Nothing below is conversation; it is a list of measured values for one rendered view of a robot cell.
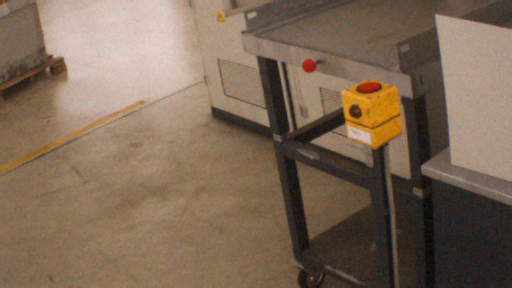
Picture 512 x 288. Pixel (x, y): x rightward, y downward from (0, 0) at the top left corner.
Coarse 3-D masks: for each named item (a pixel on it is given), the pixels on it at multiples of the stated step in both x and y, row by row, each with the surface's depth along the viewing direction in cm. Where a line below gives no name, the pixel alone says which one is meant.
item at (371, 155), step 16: (368, 160) 152; (384, 160) 152; (368, 176) 154; (384, 176) 154; (384, 192) 155; (384, 208) 155; (384, 224) 156; (384, 240) 158; (384, 256) 160; (384, 272) 162
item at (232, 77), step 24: (192, 0) 359; (216, 0) 342; (216, 24) 350; (240, 24) 335; (216, 48) 358; (240, 48) 342; (216, 72) 367; (240, 72) 351; (288, 72) 324; (216, 96) 375; (240, 96) 359; (288, 96) 329; (240, 120) 369; (264, 120) 350; (288, 120) 334
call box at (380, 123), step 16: (368, 80) 150; (352, 96) 145; (368, 96) 143; (384, 96) 144; (368, 112) 143; (384, 112) 145; (352, 128) 149; (368, 128) 145; (384, 128) 146; (400, 128) 148; (368, 144) 147; (384, 144) 147
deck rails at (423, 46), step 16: (272, 0) 211; (288, 0) 213; (304, 0) 217; (320, 0) 220; (336, 0) 224; (352, 0) 223; (496, 0) 184; (256, 16) 208; (272, 16) 212; (288, 16) 215; (304, 16) 214; (464, 16) 176; (480, 16) 180; (496, 16) 185; (256, 32) 208; (432, 32) 170; (416, 48) 167; (432, 48) 171; (400, 64) 165; (416, 64) 168
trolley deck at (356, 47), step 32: (384, 0) 220; (416, 0) 216; (448, 0) 212; (480, 0) 209; (288, 32) 204; (320, 32) 200; (352, 32) 196; (384, 32) 192; (416, 32) 189; (320, 64) 188; (352, 64) 178; (384, 64) 172; (416, 96) 166
